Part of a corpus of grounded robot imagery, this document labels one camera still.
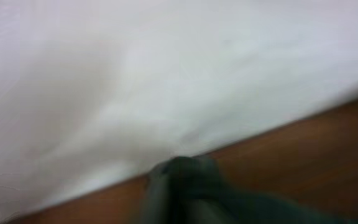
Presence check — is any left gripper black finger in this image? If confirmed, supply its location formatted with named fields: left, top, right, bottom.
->
left=141, top=164, right=172, bottom=224

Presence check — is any dark green t-shirt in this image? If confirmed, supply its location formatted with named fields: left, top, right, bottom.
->
left=160, top=157, right=353, bottom=224

